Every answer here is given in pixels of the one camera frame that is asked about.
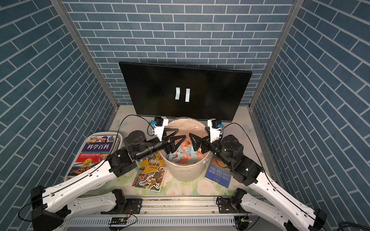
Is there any aluminium corner post right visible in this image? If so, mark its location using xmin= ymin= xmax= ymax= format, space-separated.
xmin=249 ymin=0 xmax=304 ymax=111

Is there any science encyclopedia book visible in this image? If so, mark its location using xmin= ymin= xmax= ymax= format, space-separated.
xmin=67 ymin=135 xmax=116 ymax=177

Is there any blue old man sea book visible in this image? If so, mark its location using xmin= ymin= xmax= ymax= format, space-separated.
xmin=205 ymin=158 xmax=232 ymax=188

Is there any yellow comic book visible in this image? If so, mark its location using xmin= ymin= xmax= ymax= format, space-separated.
xmin=132 ymin=153 xmax=167 ymax=192

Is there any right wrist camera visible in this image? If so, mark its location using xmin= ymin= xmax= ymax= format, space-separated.
xmin=207 ymin=118 xmax=224 ymax=143

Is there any white sticky note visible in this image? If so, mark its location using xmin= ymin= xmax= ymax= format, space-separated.
xmin=185 ymin=89 xmax=190 ymax=103
xmin=175 ymin=87 xmax=181 ymax=100

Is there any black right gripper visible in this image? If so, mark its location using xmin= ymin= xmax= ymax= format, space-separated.
xmin=191 ymin=127 xmax=234 ymax=168

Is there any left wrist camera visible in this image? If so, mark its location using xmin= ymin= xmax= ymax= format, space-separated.
xmin=149 ymin=116 xmax=169 ymax=141

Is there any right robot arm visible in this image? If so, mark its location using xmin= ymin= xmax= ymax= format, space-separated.
xmin=189 ymin=133 xmax=327 ymax=231

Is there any floral table mat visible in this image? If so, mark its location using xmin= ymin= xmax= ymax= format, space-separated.
xmin=108 ymin=105 xmax=271 ymax=197

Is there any aluminium corner post left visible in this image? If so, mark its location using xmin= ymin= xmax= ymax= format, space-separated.
xmin=50 ymin=0 xmax=119 ymax=111

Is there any white waste bin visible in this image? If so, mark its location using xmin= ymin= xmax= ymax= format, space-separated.
xmin=160 ymin=117 xmax=213 ymax=182

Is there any black computer monitor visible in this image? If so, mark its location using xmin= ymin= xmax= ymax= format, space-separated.
xmin=119 ymin=62 xmax=252 ymax=121

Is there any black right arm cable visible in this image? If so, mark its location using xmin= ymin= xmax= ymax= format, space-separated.
xmin=221 ymin=122 xmax=327 ymax=231

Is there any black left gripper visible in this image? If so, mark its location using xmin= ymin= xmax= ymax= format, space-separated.
xmin=134 ymin=128 xmax=185 ymax=161

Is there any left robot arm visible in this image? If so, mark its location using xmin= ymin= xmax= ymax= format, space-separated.
xmin=31 ymin=129 xmax=186 ymax=231

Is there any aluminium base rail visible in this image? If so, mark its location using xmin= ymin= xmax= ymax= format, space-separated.
xmin=59 ymin=196 xmax=278 ymax=231

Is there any aluminium corner post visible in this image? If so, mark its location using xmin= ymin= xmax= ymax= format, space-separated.
xmin=50 ymin=0 xmax=119 ymax=111
xmin=249 ymin=0 xmax=304 ymax=111

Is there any pile of discarded sticky notes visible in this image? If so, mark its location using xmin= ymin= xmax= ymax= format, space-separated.
xmin=167 ymin=138 xmax=208 ymax=166

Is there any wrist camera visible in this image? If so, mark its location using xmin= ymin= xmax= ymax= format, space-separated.
xmin=149 ymin=116 xmax=169 ymax=141
xmin=207 ymin=118 xmax=224 ymax=143

